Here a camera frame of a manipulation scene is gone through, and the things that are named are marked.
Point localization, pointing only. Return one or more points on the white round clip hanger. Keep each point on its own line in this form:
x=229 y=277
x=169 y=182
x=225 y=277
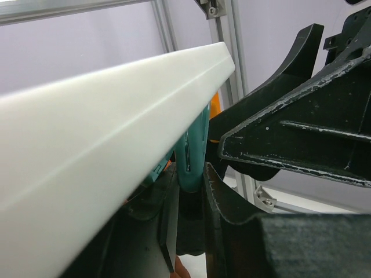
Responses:
x=73 y=150

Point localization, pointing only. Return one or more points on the teal clothes peg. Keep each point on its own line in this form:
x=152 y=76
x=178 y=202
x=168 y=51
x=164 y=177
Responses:
x=190 y=153

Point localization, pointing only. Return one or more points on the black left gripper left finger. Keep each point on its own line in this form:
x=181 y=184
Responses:
x=139 y=240

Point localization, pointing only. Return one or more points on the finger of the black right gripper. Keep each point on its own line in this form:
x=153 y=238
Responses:
x=322 y=128
x=296 y=69

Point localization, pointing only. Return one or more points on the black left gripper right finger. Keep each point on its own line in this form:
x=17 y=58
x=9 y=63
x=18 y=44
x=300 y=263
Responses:
x=244 y=241

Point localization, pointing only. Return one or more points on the black sock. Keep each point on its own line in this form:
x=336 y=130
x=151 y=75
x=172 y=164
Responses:
x=191 y=226

